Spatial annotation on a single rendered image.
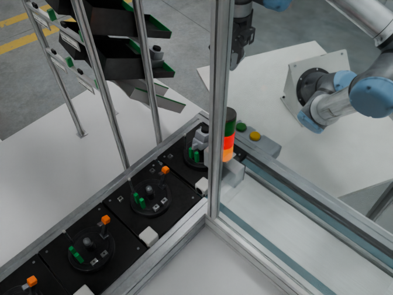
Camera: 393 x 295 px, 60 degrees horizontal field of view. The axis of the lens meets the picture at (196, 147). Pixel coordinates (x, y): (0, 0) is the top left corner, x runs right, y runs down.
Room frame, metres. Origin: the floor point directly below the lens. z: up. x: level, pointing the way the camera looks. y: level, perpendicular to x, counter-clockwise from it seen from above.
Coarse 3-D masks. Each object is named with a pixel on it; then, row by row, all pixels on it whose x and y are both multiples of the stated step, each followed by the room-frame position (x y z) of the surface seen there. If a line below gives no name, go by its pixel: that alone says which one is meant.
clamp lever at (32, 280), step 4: (32, 276) 0.31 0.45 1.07; (28, 280) 0.30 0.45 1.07; (32, 280) 0.30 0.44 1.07; (36, 280) 0.30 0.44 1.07; (24, 284) 0.29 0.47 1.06; (28, 284) 0.30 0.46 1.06; (32, 284) 0.29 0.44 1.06; (24, 288) 0.28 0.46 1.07; (28, 288) 0.29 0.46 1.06; (32, 288) 0.29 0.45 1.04; (32, 292) 0.29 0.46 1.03
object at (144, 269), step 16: (192, 128) 0.92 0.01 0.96; (160, 144) 0.85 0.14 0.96; (144, 160) 0.77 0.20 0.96; (128, 176) 0.70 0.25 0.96; (112, 192) 0.64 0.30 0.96; (80, 208) 0.57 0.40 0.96; (192, 208) 0.56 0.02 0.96; (64, 224) 0.52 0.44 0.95; (176, 224) 0.51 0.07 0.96; (192, 224) 0.50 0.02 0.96; (48, 240) 0.46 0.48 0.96; (160, 240) 0.45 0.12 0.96; (176, 240) 0.45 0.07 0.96; (16, 256) 0.41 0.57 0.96; (144, 256) 0.40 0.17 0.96; (160, 256) 0.40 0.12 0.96; (0, 272) 0.37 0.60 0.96; (128, 272) 0.35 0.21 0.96; (144, 272) 0.35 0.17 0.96; (64, 288) 0.33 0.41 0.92; (112, 288) 0.31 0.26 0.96; (128, 288) 0.31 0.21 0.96
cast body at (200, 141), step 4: (200, 128) 0.81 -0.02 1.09; (204, 128) 0.80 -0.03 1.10; (208, 128) 0.80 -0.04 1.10; (196, 132) 0.78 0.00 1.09; (200, 132) 0.78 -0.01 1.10; (204, 132) 0.78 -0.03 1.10; (208, 132) 0.78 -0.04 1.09; (196, 136) 0.78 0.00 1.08; (200, 136) 0.77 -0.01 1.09; (204, 136) 0.76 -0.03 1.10; (208, 136) 0.77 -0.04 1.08; (196, 140) 0.77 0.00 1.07; (200, 140) 0.76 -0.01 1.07; (204, 140) 0.76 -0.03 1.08; (208, 140) 0.77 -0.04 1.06; (192, 144) 0.77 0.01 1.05; (196, 144) 0.76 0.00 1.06; (200, 144) 0.75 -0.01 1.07; (204, 144) 0.76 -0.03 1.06; (208, 144) 0.77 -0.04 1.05; (192, 148) 0.75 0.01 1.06; (196, 148) 0.75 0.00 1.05; (200, 148) 0.75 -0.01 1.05; (204, 148) 0.75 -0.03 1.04
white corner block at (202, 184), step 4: (200, 180) 0.65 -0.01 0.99; (204, 180) 0.65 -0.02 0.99; (196, 184) 0.64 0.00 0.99; (200, 184) 0.64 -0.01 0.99; (204, 184) 0.64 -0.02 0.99; (196, 188) 0.63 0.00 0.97; (200, 188) 0.62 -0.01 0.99; (204, 188) 0.62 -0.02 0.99; (200, 192) 0.62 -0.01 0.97; (204, 192) 0.61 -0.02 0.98
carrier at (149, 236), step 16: (144, 176) 0.69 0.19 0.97; (160, 176) 0.69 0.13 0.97; (128, 192) 0.63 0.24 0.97; (144, 192) 0.61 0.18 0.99; (160, 192) 0.61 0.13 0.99; (176, 192) 0.62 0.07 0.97; (192, 192) 0.62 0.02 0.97; (112, 208) 0.57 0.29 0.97; (128, 208) 0.56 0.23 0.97; (144, 208) 0.55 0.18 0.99; (160, 208) 0.55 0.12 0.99; (176, 208) 0.56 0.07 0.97; (128, 224) 0.51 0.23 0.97; (144, 224) 0.50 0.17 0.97; (160, 224) 0.50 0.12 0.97; (144, 240) 0.44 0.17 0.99
